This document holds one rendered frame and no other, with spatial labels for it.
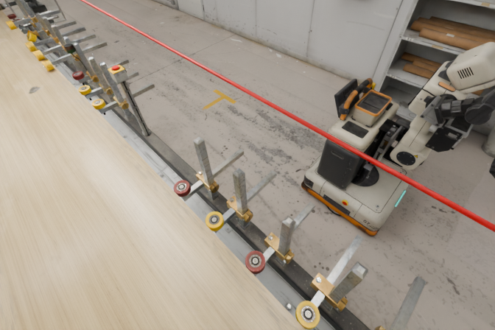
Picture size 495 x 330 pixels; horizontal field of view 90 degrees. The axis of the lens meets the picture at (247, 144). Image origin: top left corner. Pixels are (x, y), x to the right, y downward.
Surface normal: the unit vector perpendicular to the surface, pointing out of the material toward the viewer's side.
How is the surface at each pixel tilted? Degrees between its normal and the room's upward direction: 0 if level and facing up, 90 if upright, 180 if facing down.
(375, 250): 0
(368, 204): 0
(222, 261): 0
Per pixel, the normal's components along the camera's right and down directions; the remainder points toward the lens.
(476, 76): -0.70, 0.55
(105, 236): -0.04, -0.67
